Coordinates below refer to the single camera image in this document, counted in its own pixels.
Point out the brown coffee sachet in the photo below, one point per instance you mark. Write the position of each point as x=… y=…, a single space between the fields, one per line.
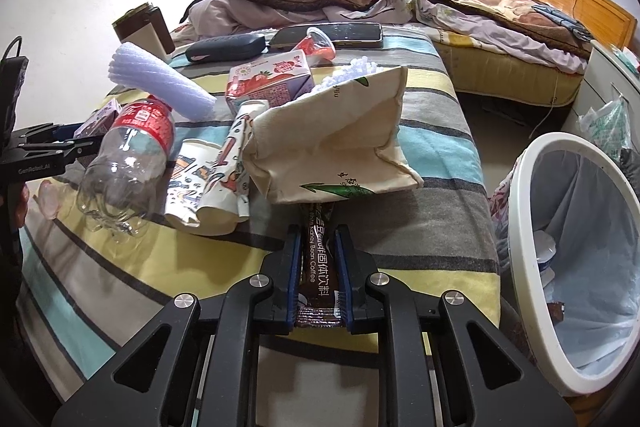
x=316 y=257

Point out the hanging clear plastic bag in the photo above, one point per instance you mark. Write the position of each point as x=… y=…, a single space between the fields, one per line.
x=607 y=127

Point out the white round trash bin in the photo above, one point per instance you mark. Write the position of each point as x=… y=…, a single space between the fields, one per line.
x=525 y=227

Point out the clear bottle with red label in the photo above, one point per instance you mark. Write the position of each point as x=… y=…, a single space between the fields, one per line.
x=125 y=157

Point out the printed paper cup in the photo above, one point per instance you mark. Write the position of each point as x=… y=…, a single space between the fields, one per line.
x=231 y=167
x=187 y=187

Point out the cream canvas tote bag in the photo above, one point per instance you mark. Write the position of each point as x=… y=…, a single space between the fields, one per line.
x=330 y=142

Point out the striped blanket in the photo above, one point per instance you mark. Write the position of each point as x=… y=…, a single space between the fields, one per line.
x=435 y=227

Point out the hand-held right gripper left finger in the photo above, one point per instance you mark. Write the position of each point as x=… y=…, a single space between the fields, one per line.
x=295 y=269

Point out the black glasses case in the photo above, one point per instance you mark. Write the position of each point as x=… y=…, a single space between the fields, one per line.
x=225 y=47

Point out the brown and cream box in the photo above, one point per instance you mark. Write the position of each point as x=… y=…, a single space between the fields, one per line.
x=145 y=32

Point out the wooden headboard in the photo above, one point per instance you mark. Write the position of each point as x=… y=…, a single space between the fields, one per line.
x=590 y=7

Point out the white foam net sleeve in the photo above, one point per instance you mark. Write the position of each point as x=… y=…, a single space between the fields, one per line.
x=345 y=69
x=160 y=79

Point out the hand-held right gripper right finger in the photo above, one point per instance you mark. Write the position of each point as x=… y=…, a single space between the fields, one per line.
x=344 y=269

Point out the small printed carton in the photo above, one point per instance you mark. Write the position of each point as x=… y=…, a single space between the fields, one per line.
x=97 y=118

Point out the lilac quilt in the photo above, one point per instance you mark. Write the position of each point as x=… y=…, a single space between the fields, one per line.
x=470 y=24

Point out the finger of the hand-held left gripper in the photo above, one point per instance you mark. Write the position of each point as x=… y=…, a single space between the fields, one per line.
x=62 y=133
x=80 y=148

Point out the black smartphone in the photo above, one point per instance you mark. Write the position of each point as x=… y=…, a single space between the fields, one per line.
x=330 y=34

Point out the yellow bed mattress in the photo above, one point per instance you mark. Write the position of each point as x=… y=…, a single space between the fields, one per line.
x=505 y=72

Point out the strawberry milk carton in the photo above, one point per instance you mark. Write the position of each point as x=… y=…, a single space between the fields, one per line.
x=270 y=79

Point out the white bedside cabinet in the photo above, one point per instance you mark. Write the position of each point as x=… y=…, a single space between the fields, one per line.
x=600 y=77

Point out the person's left hand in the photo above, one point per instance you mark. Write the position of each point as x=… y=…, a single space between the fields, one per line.
x=21 y=207

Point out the blue cloth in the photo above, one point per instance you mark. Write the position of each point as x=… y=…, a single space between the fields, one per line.
x=560 y=19

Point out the red jelly cup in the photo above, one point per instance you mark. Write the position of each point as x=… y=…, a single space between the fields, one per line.
x=315 y=44

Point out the brown wrapper piece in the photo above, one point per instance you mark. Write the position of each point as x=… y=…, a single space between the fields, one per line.
x=556 y=312

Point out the clear plastic bin liner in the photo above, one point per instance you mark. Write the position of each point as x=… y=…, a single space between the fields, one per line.
x=590 y=217

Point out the clear pink plastic cup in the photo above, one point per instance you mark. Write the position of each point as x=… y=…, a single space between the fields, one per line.
x=47 y=202

